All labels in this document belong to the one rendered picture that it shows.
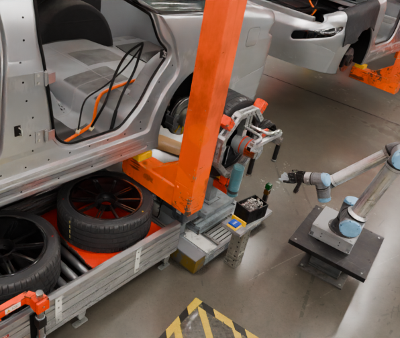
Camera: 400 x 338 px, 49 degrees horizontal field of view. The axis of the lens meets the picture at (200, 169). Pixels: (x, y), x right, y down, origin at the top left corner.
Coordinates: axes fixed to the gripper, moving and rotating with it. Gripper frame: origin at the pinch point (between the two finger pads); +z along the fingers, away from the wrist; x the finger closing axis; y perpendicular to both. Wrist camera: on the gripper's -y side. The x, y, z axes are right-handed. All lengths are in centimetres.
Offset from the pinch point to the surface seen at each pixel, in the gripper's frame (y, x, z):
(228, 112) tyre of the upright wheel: 57, 18, 23
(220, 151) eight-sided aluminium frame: 32, 30, 28
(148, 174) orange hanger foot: 26, 64, 68
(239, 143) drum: 31.4, 9.4, 24.4
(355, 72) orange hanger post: 21, -356, 52
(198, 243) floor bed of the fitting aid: -42, 37, 58
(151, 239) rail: -11, 89, 53
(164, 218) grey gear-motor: -20, 44, 82
